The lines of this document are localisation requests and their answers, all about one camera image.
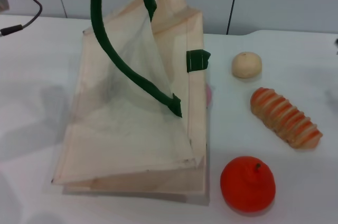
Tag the small pink object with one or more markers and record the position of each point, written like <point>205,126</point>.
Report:
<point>209,94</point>

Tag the thin dark wall strip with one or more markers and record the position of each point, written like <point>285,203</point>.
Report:
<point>232,4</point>

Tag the orange toy fruit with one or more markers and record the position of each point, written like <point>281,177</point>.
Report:
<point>245,185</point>

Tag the orange striped long bread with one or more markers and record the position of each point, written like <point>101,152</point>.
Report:
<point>286,118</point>

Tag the round beige bun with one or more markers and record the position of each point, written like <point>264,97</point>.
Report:
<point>247,65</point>

